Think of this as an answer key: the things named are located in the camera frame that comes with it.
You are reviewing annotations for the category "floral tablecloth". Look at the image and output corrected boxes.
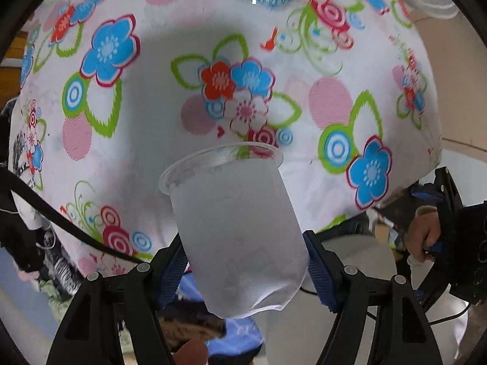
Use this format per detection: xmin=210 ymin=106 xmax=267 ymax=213
xmin=19 ymin=0 xmax=442 ymax=259

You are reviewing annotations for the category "person's right hand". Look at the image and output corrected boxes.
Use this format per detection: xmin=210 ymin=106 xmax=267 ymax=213
xmin=405 ymin=212 xmax=441 ymax=263

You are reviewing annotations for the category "printed white bag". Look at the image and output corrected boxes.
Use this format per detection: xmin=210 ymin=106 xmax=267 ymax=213
xmin=6 ymin=98 xmax=51 ymax=232

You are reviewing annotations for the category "frosted white plastic cup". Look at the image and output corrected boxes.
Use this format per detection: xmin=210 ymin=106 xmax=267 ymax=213
xmin=159 ymin=142 xmax=309 ymax=318

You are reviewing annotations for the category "person's left hand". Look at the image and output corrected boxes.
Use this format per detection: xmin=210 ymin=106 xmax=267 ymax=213
xmin=173 ymin=339 xmax=208 ymax=365

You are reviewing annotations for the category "wooden chair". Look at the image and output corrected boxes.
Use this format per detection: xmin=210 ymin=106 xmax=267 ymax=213
xmin=0 ymin=30 xmax=27 ymax=109

